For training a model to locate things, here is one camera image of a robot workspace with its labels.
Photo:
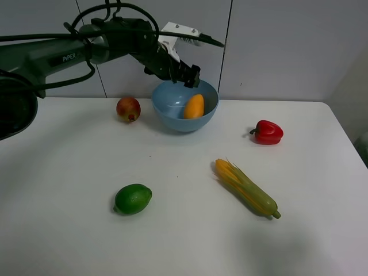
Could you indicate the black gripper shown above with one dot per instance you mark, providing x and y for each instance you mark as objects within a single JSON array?
[{"x": 159, "y": 63}]

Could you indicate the orange yellow mango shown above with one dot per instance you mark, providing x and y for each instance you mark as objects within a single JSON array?
[{"x": 194, "y": 107}]

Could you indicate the dark green robot arm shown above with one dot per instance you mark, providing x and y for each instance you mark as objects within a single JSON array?
[{"x": 25, "y": 66}]

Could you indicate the blue plastic bowl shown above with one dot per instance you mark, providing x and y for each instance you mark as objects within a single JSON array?
[{"x": 169, "y": 101}]

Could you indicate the red yellow pomegranate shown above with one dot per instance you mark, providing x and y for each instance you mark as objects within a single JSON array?
[{"x": 128, "y": 109}]

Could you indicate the red bell pepper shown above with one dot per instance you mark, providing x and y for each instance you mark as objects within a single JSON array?
[{"x": 267, "y": 133}]

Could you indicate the green lime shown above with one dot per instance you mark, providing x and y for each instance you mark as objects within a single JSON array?
[{"x": 132, "y": 199}]

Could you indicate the yellow corn with green husk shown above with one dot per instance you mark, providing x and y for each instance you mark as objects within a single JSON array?
[{"x": 245, "y": 189}]

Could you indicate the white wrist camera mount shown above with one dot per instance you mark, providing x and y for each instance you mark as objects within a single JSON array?
[{"x": 173, "y": 32}]

